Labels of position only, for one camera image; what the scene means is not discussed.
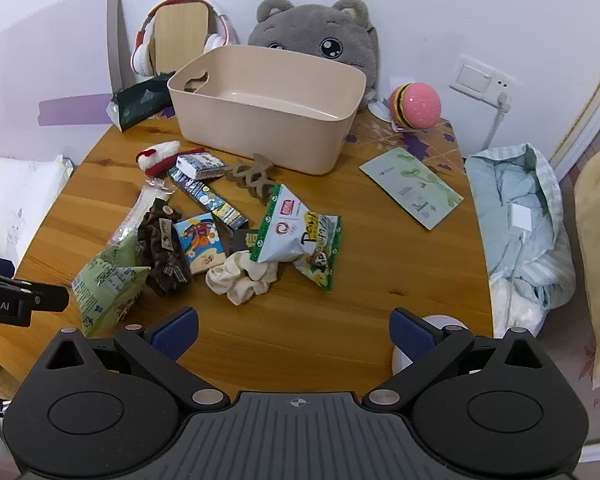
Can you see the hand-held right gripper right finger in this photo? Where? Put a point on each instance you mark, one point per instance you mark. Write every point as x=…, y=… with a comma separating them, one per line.
x=405, y=331

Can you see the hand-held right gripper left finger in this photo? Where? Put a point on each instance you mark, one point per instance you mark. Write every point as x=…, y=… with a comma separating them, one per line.
x=177, y=332

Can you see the light green snack bag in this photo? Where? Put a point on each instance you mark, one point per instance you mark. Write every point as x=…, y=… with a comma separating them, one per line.
x=105, y=280

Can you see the dark brown fabric bow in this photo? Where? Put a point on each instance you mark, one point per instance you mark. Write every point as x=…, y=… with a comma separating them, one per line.
x=162, y=255

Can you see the colourful small carton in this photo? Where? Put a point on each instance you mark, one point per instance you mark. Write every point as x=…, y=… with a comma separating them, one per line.
x=200, y=240

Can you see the long blue cartoon box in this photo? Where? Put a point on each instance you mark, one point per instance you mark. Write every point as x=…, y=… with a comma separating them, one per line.
x=210, y=202

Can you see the blue white patterned box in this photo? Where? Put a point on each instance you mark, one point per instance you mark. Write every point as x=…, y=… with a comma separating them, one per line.
x=200, y=164

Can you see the red white plush toy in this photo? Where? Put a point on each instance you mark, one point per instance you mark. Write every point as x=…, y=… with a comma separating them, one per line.
x=160, y=152

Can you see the beige plastic storage bin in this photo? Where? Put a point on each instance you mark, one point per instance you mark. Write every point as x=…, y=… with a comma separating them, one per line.
x=260, y=130

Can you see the wooden desk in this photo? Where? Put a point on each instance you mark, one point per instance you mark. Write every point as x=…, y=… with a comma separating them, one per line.
x=330, y=320

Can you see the small dark packet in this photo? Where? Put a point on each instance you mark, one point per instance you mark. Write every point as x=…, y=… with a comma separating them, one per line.
x=240, y=242

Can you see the clear plastic packet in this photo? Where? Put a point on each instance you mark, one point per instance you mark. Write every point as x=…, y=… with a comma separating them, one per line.
x=130, y=220

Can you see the green leaf-print packet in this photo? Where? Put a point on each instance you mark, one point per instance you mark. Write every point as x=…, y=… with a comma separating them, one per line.
x=410, y=185

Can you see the light blue quilt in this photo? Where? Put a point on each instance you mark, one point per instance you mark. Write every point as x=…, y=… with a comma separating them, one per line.
x=520, y=185

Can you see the white purple cabinet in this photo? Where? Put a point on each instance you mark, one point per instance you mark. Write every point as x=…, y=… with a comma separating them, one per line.
x=45, y=60

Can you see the dark green tissue packet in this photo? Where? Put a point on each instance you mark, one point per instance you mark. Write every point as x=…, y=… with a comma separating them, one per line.
x=140, y=100

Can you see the white plastic holder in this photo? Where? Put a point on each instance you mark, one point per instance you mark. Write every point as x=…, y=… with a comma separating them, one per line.
x=380, y=107

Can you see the pink burger toy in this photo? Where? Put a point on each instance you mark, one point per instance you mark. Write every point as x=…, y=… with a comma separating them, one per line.
x=420, y=105

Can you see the red white headphones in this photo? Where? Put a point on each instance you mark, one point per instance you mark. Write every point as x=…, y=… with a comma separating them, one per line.
x=140, y=57

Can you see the wooden headphone stand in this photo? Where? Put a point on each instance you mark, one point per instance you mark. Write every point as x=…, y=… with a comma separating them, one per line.
x=180, y=30

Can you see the grey plush bear pillow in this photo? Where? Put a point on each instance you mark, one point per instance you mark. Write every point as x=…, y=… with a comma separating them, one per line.
x=305, y=25

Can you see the white wall socket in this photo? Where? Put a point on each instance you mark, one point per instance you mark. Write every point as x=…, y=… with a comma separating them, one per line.
x=472, y=75

